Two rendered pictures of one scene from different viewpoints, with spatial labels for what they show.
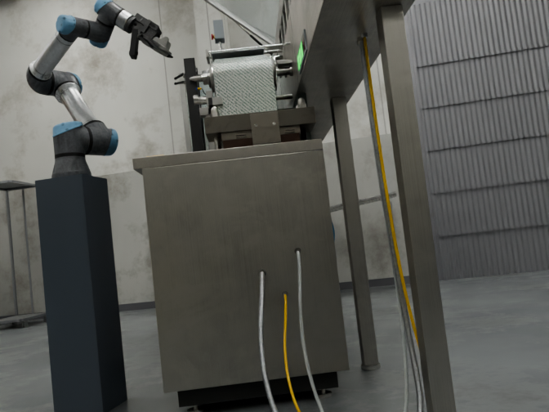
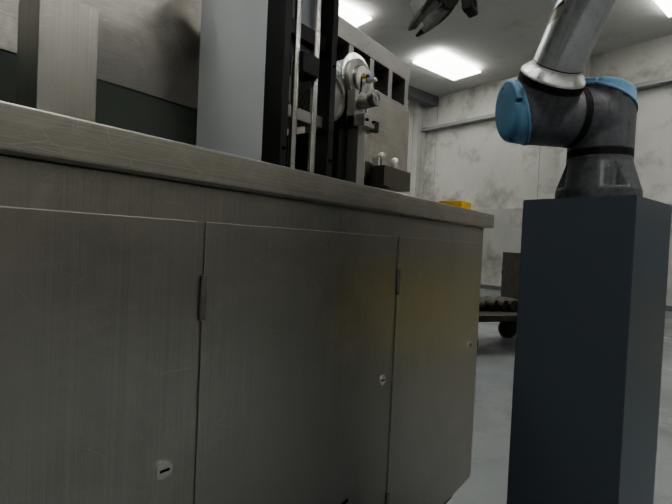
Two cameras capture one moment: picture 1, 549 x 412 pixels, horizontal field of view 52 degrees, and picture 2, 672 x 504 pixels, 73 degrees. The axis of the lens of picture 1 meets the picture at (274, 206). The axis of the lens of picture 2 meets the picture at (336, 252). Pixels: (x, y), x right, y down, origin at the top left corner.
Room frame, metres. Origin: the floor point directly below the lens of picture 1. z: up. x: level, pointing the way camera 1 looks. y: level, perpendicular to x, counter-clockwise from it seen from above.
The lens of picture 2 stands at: (3.25, 0.98, 0.80)
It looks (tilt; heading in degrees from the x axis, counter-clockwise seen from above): 1 degrees down; 220
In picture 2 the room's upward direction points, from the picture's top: 3 degrees clockwise
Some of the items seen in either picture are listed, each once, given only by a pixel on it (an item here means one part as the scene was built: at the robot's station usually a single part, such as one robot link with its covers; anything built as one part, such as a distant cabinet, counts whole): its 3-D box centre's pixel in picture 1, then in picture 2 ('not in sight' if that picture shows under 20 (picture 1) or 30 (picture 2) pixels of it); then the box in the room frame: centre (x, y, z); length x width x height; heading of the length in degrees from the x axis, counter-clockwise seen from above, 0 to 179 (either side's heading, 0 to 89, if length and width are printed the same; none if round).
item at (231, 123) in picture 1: (259, 124); (345, 181); (2.08, 0.02, 1.00); 0.40 x 0.16 x 0.06; 93
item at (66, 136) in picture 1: (69, 138); (598, 117); (2.24, 0.79, 1.07); 0.13 x 0.12 x 0.14; 137
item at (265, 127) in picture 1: (265, 128); not in sight; (1.99, 0.00, 0.97); 0.10 x 0.03 x 0.11; 93
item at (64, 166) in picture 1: (70, 167); (598, 177); (2.23, 0.79, 0.95); 0.15 x 0.15 x 0.10
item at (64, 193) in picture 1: (82, 292); (583, 427); (2.23, 0.79, 0.45); 0.20 x 0.20 x 0.90; 80
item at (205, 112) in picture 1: (208, 128); (359, 148); (2.28, 0.23, 1.05); 0.06 x 0.05 x 0.31; 93
